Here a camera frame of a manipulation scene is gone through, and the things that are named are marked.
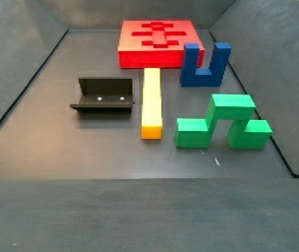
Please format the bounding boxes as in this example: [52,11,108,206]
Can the red insertion board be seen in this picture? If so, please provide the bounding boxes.
[117,20,205,69]

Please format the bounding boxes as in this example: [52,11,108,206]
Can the yellow long bar block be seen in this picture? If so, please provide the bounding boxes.
[140,68,163,140]

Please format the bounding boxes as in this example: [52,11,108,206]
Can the black angled fixture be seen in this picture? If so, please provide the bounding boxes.
[69,77,133,111]

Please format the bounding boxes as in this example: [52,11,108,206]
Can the blue U-shaped block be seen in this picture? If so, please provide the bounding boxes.
[179,41,232,89]

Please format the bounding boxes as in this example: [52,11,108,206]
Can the green zigzag block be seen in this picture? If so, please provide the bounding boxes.
[175,94,274,151]

